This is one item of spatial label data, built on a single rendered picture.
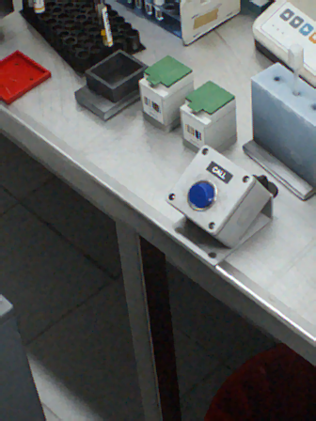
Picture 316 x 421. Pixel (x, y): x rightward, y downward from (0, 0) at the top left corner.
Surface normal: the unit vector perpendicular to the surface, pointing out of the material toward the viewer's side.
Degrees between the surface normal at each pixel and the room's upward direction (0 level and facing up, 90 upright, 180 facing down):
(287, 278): 0
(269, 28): 25
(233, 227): 90
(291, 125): 90
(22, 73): 0
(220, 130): 90
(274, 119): 90
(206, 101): 0
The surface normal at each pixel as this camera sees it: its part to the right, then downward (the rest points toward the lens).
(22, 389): 0.68, 0.50
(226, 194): -0.43, -0.32
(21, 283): -0.07, -0.68
